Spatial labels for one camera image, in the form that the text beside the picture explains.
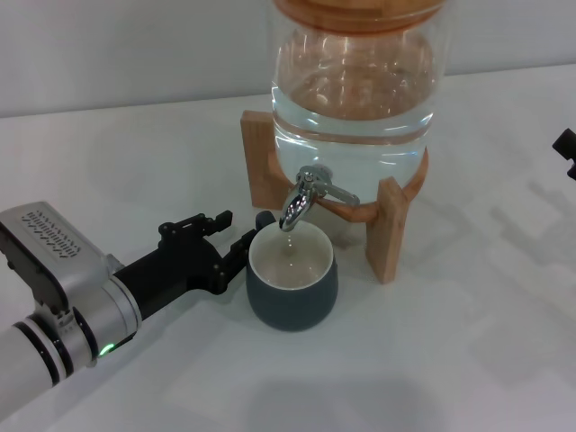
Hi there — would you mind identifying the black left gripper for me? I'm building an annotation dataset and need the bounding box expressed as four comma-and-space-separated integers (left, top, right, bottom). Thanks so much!
112, 209, 258, 319

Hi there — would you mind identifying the dark grey ceramic cup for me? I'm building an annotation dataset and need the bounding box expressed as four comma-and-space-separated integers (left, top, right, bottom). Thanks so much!
245, 210, 337, 335

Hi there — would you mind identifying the chrome faucet tap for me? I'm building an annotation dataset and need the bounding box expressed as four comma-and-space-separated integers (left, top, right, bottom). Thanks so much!
278, 164, 361, 233

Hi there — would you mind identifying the wooden dispenser stand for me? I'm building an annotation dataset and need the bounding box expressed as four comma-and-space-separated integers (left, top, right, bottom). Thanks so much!
239, 110, 430, 285

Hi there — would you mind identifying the glass water dispenser jar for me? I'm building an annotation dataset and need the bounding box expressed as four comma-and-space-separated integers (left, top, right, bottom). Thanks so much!
269, 0, 451, 194

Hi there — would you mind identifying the round wooden jar lid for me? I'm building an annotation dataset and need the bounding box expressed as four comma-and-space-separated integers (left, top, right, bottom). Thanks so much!
272, 0, 445, 34

